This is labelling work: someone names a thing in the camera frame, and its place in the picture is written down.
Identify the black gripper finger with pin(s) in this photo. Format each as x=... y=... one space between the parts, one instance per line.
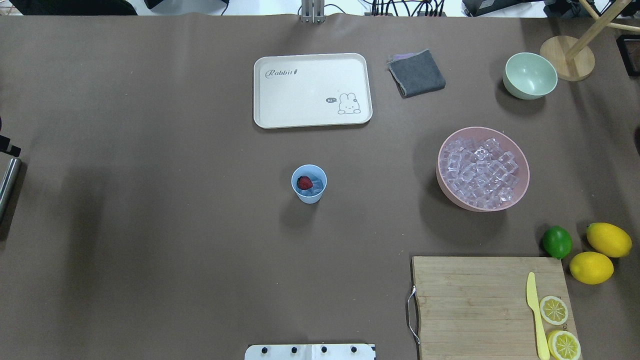
x=8 y=148

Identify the metal muddler rod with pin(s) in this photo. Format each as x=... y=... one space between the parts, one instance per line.
x=7 y=183

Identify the red strawberry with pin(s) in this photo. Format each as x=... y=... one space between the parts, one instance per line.
x=304 y=183

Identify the ice cube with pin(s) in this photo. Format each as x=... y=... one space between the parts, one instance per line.
x=316 y=188

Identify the clear ice cubes pile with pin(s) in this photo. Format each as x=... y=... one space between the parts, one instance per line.
x=481 y=173

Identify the light blue cup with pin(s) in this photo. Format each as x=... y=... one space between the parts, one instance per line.
x=312 y=171

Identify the wooden cup stand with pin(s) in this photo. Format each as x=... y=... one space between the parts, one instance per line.
x=571 y=57

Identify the cream rabbit tray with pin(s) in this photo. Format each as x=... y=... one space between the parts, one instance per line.
x=291 y=91

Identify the grey folded cloth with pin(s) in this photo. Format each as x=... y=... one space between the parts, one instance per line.
x=416 y=73

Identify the pink bowl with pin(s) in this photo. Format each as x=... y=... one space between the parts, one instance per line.
x=482 y=133

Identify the wooden cutting board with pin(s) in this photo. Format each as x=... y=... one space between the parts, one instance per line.
x=475 y=308

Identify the mint green bowl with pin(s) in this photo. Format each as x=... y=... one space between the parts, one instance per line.
x=529 y=76

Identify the green lime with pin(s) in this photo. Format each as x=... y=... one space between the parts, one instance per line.
x=557 y=242

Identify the lemon slice upper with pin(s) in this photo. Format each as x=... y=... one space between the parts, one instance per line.
x=554 y=310

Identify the lemon slice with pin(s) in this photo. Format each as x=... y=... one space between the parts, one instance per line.
x=564 y=345
x=554 y=310

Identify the yellow plastic knife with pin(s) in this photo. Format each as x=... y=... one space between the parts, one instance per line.
x=531 y=294

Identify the lemon slice lower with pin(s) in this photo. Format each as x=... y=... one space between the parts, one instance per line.
x=564 y=345

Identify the yellow lemon front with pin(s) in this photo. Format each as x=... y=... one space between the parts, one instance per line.
x=591 y=267

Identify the yellow lemon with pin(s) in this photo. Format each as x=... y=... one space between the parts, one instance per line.
x=591 y=267
x=609 y=240

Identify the yellow lemon back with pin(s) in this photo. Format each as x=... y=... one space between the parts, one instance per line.
x=609 y=240

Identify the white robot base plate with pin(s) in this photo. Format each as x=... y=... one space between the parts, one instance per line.
x=319 y=351

